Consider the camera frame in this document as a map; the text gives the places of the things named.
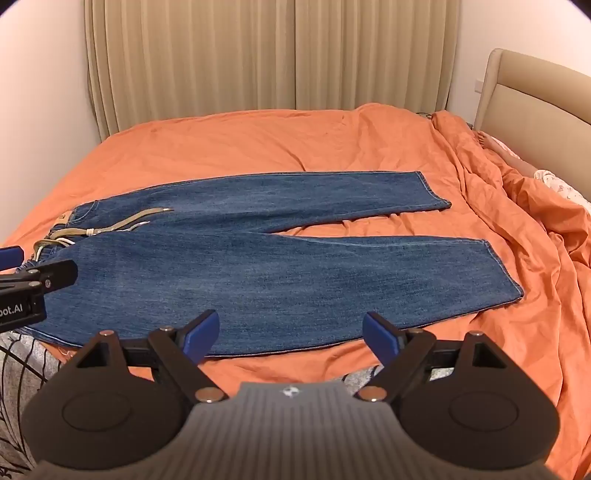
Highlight beige padded headboard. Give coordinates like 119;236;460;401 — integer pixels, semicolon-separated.
473;48;591;154

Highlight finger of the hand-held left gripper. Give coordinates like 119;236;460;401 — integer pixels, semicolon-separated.
0;246;25;270
0;259;79;293

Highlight white floral cloth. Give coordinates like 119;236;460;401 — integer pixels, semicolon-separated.
532;168;591;205

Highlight beige fabric belt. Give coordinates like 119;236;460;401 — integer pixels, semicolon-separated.
33;206;174;260

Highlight another person's forearm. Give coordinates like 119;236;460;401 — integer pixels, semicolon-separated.
493;147;539;175

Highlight orange blanket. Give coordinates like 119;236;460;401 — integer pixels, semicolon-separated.
0;102;591;480

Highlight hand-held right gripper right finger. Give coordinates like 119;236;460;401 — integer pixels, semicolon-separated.
356;311;511;402

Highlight blue denim pants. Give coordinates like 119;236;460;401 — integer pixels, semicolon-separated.
16;171;525;357

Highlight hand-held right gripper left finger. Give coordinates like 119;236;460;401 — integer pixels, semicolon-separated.
73;309;228;405

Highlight beige pleated curtain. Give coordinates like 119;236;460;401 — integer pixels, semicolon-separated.
84;0;462;140

